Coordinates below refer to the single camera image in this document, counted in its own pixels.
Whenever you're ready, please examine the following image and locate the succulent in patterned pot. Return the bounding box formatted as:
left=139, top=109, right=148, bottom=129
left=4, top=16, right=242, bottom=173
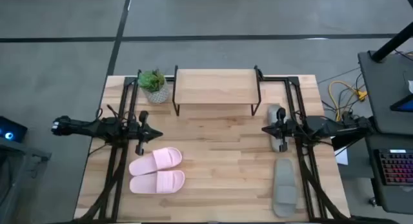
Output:
left=137, top=68, right=171, bottom=105

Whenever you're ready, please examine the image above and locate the backlit black keyboard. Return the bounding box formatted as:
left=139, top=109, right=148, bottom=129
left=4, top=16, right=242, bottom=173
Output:
left=374, top=148, right=413, bottom=187

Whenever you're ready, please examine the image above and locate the black stand pole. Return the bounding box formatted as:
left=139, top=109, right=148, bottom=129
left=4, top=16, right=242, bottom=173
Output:
left=370, top=22, right=413, bottom=63

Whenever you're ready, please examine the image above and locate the grey slide sandal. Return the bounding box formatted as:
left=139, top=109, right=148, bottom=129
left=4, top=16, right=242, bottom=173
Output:
left=272, top=158, right=298, bottom=218
left=266, top=103, right=290, bottom=153

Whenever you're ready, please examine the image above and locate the wooden shelf black metal frame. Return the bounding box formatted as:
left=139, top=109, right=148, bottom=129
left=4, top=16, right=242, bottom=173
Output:
left=172, top=65, right=263, bottom=117

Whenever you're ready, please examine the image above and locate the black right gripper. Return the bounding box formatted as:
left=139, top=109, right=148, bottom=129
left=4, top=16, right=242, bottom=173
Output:
left=261, top=107, right=297, bottom=153

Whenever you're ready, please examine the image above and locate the grey metal cart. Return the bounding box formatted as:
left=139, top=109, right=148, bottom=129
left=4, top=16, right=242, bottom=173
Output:
left=0, top=136, right=52, bottom=224

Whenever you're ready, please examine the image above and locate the black floor cable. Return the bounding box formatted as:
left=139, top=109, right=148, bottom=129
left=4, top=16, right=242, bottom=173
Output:
left=317, top=67, right=361, bottom=85

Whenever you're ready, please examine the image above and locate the pink slide sandal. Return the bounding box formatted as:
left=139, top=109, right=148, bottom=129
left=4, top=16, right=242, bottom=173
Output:
left=128, top=170, right=186, bottom=195
left=128, top=147, right=183, bottom=177

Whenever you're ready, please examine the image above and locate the grey workstation desk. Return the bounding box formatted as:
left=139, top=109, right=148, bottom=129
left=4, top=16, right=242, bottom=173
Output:
left=357, top=50, right=413, bottom=216

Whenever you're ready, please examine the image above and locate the black computer blue light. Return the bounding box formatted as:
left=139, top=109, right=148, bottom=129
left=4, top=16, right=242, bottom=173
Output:
left=0, top=116, right=28, bottom=143

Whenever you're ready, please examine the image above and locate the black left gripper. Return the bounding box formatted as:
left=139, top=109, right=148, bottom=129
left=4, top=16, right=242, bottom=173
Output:
left=128, top=110, right=164, bottom=156

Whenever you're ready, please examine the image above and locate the yellow cable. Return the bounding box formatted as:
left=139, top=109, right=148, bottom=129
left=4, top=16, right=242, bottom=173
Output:
left=328, top=80, right=368, bottom=121

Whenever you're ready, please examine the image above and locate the white paper sheet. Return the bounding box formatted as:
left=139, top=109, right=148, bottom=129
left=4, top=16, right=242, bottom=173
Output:
left=334, top=146, right=349, bottom=166

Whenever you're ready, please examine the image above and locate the black aluminium rig frame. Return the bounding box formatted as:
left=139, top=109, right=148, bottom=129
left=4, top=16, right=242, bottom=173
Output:
left=74, top=76, right=352, bottom=223

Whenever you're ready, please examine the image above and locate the black tablet blue screen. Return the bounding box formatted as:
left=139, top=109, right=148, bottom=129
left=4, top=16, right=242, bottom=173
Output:
left=389, top=94, right=413, bottom=114

